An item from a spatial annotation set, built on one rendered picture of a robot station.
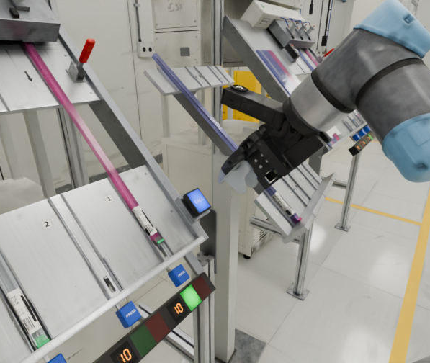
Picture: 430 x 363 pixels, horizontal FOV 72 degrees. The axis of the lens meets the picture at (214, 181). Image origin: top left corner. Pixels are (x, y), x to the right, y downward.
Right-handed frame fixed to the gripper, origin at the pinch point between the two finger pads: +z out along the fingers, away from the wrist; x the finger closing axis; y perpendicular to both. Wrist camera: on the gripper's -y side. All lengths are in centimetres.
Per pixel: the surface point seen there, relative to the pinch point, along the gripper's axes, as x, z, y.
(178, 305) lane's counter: -14.7, 12.8, 14.2
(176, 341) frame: -2, 49, 26
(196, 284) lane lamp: -9.4, 12.8, 13.6
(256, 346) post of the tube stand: 32, 66, 53
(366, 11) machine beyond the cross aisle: 428, 1, -110
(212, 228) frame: 1.8, 12.6, 6.8
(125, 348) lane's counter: -25.7, 12.8, 13.9
